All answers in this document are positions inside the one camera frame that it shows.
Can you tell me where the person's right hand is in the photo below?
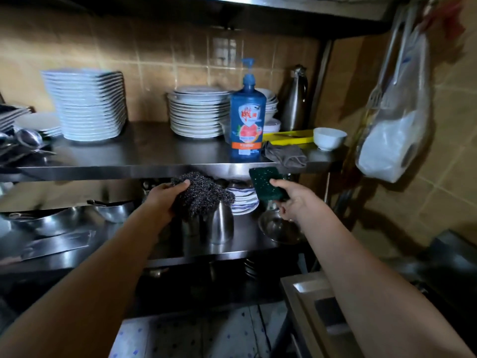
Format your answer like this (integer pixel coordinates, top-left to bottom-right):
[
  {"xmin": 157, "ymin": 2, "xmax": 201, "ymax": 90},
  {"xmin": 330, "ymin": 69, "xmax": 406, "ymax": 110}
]
[{"xmin": 268, "ymin": 178, "xmax": 329, "ymax": 225}]

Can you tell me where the person's left hand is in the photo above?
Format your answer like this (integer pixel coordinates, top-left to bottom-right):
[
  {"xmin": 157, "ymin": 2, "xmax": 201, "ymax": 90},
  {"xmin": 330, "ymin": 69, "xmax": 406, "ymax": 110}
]
[{"xmin": 143, "ymin": 179, "xmax": 192, "ymax": 231}]

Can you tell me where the black steel wool scourer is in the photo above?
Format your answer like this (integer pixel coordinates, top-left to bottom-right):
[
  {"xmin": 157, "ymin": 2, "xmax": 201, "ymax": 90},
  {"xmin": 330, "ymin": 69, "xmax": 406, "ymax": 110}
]
[{"xmin": 170, "ymin": 172, "xmax": 237, "ymax": 220}]

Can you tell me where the black rectangular sponge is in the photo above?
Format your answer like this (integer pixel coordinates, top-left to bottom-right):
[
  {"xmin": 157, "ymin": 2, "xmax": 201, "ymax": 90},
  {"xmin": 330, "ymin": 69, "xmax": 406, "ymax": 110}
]
[{"xmin": 248, "ymin": 166, "xmax": 291, "ymax": 203}]

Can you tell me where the blue dish soap bottle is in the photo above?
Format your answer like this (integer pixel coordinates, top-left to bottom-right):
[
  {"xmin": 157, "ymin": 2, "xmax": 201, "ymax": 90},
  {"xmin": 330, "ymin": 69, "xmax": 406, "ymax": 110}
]
[{"xmin": 229, "ymin": 57, "xmax": 268, "ymax": 160}]

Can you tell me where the stainless steel double sink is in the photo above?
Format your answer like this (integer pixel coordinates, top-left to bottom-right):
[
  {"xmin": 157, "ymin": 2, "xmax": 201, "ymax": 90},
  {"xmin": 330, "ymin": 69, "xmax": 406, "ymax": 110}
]
[{"xmin": 279, "ymin": 229, "xmax": 477, "ymax": 358}]

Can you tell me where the person's right forearm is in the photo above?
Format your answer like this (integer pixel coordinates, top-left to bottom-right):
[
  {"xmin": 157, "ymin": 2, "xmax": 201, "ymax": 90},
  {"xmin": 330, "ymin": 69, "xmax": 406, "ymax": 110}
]
[{"xmin": 304, "ymin": 212, "xmax": 476, "ymax": 358}]

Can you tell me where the person's left forearm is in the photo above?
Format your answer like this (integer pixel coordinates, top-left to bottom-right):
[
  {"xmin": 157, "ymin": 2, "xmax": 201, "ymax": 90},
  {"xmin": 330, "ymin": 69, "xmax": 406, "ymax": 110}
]
[{"xmin": 0, "ymin": 208, "xmax": 168, "ymax": 358}]

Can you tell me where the small shiny metal bowl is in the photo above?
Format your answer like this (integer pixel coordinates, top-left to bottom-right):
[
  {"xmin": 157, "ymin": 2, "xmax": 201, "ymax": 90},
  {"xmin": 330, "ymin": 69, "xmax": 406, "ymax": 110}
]
[{"xmin": 257, "ymin": 207, "xmax": 305, "ymax": 246}]

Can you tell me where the medium metal mixing bowl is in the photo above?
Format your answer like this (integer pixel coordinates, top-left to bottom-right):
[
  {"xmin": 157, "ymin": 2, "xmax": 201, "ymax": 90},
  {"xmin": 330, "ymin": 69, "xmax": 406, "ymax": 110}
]
[{"xmin": 86, "ymin": 198, "xmax": 136, "ymax": 225}]

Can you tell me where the stainless steel shelf rack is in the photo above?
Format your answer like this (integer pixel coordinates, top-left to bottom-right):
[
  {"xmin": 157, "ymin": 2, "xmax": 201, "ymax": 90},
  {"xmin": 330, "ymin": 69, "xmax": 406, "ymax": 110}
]
[{"xmin": 0, "ymin": 0, "xmax": 396, "ymax": 321}]

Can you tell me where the yellow cutting board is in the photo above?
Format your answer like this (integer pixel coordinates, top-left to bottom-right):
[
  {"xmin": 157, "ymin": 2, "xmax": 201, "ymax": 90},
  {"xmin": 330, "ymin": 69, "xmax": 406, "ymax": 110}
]
[{"xmin": 262, "ymin": 129, "xmax": 316, "ymax": 146}]

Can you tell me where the small white bowl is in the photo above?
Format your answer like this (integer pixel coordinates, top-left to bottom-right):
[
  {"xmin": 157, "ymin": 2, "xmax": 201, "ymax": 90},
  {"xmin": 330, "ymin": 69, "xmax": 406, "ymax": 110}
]
[{"xmin": 313, "ymin": 127, "xmax": 348, "ymax": 153}]

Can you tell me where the stack of white round plates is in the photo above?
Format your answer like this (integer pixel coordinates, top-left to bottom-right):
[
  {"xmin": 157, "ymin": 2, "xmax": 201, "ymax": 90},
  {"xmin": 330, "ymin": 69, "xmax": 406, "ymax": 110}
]
[{"xmin": 166, "ymin": 85, "xmax": 232, "ymax": 140}]

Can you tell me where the tall steel thermos jug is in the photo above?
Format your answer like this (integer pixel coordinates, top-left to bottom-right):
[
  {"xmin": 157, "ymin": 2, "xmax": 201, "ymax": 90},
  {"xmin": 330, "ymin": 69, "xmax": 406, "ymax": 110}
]
[{"xmin": 280, "ymin": 64, "xmax": 310, "ymax": 132}]

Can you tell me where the hanging plastic bag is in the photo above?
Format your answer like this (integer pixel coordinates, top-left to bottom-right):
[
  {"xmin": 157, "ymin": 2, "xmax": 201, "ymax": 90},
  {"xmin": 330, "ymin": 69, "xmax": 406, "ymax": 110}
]
[{"xmin": 356, "ymin": 109, "xmax": 430, "ymax": 184}]

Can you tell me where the wide metal mixing bowl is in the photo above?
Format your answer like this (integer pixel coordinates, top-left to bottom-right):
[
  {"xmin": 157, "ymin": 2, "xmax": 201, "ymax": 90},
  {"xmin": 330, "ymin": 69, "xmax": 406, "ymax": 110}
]
[{"xmin": 6, "ymin": 206, "xmax": 81, "ymax": 238}]

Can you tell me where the stack of white square plates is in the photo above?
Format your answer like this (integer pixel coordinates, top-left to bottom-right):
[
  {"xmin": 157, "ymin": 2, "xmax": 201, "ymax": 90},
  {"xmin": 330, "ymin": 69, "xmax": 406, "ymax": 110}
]
[{"xmin": 40, "ymin": 68, "xmax": 129, "ymax": 143}]

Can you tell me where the clear plastic bag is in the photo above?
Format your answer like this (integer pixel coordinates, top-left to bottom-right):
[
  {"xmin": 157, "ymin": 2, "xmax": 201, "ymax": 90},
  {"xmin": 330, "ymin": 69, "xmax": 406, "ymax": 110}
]
[{"xmin": 354, "ymin": 25, "xmax": 434, "ymax": 184}]

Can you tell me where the metal ladle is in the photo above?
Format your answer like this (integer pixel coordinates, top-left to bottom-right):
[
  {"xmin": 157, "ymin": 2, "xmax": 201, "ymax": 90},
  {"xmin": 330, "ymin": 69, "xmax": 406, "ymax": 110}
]
[{"xmin": 0, "ymin": 128, "xmax": 57, "ymax": 158}]

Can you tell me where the low stack of white dishes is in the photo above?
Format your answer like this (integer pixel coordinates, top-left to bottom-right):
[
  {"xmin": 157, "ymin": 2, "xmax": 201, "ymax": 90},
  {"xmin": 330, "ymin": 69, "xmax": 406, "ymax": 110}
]
[{"xmin": 14, "ymin": 111, "xmax": 63, "ymax": 138}]

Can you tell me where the hanging metal fork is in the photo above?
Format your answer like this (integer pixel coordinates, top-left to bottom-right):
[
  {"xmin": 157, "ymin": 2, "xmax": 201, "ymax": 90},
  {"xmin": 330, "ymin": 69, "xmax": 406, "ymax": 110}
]
[{"xmin": 366, "ymin": 2, "xmax": 419, "ymax": 110}]

